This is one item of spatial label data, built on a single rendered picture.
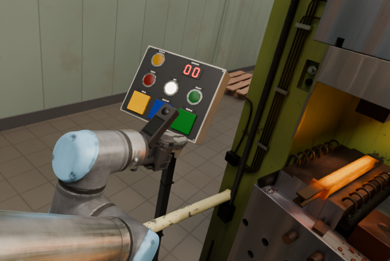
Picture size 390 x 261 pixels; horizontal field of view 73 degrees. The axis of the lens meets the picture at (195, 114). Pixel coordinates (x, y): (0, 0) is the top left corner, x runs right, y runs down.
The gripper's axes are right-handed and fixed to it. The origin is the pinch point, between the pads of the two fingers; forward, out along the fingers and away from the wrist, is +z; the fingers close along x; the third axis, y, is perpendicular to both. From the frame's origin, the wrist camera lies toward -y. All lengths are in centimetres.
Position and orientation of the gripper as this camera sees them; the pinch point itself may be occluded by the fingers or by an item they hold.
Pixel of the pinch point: (184, 137)
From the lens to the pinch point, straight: 78.3
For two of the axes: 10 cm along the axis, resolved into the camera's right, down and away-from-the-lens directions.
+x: 7.7, 4.0, -5.0
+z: 5.3, 0.3, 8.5
